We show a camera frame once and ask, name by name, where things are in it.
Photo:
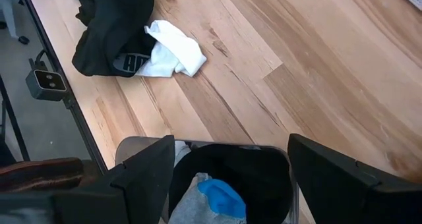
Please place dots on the grey table-level camera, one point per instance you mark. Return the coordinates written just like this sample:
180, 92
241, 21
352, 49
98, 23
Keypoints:
46, 84

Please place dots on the smoky translucent plastic bin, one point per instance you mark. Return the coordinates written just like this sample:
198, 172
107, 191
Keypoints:
132, 148

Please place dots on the black tripod leg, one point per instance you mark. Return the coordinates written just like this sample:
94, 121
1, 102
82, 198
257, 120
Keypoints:
14, 122

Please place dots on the grey sock with blue patch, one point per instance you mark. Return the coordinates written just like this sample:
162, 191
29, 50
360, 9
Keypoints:
191, 207

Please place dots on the white sock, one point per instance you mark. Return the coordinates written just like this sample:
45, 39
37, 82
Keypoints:
178, 46

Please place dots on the black table edge bar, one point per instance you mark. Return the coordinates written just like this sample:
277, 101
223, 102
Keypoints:
86, 135

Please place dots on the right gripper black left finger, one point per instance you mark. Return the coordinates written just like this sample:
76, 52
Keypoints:
148, 184

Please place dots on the white cloth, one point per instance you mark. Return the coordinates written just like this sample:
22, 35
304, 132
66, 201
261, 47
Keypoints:
181, 151

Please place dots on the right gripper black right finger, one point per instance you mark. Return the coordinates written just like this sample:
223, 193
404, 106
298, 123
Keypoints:
329, 191

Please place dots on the grey chair leg with caster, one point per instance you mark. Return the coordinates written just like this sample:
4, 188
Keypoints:
10, 13

